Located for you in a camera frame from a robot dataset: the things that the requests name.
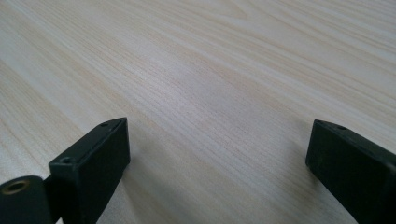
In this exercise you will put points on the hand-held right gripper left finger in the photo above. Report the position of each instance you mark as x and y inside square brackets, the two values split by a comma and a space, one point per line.
[90, 168]

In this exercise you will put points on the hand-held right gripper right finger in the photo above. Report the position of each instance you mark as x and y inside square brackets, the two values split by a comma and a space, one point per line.
[351, 168]

